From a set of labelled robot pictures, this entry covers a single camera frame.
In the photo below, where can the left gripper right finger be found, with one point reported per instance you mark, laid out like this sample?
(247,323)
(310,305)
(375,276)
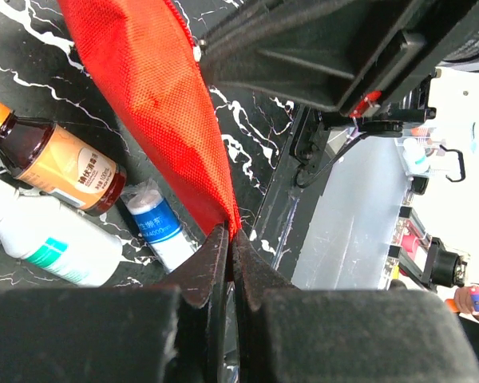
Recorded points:
(292,335)

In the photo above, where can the red first aid pouch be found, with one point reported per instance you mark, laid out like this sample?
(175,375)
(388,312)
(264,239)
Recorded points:
(140,56)

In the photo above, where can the white green medicine bottle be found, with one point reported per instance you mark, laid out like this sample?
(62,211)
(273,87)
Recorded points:
(41,230)

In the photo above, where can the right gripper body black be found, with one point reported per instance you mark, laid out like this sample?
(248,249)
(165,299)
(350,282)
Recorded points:
(329,55)

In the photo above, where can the white blue spray bottle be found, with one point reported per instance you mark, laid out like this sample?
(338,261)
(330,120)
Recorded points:
(158,224)

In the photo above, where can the brown bottle orange cap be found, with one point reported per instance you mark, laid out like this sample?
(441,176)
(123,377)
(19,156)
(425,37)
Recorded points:
(43,154)

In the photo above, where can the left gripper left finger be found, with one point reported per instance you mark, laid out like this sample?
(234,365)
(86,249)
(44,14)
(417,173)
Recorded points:
(172,331)

